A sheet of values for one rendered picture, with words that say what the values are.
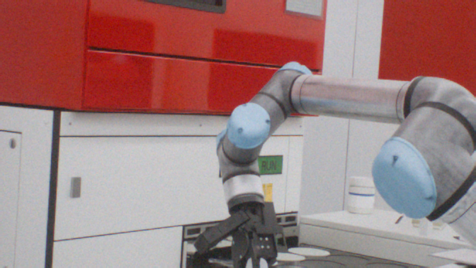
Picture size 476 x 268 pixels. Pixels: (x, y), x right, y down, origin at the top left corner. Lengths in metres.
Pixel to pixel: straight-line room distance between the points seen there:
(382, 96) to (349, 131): 3.86
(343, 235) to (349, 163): 3.17
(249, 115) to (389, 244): 0.70
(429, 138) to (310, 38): 0.91
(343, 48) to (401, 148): 3.94
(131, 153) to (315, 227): 0.65
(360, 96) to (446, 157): 0.26
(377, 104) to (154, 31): 0.50
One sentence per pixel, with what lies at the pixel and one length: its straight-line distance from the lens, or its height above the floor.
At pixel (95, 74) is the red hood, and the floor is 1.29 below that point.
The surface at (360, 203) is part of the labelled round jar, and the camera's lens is 2.51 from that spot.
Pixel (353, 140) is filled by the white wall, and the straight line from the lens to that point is 5.48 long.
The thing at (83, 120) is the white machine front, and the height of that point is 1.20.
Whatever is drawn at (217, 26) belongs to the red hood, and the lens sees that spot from 1.98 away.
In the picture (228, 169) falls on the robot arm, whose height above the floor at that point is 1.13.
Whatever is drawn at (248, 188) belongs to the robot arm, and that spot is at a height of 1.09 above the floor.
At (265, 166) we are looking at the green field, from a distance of 2.23.
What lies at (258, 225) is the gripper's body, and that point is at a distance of 1.72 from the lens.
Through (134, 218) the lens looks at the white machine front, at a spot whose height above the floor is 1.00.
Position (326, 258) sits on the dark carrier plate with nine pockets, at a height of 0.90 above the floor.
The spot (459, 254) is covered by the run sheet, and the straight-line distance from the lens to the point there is 1.97.
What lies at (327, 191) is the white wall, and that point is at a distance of 5.30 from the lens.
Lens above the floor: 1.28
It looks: 3 degrees down
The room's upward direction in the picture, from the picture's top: 4 degrees clockwise
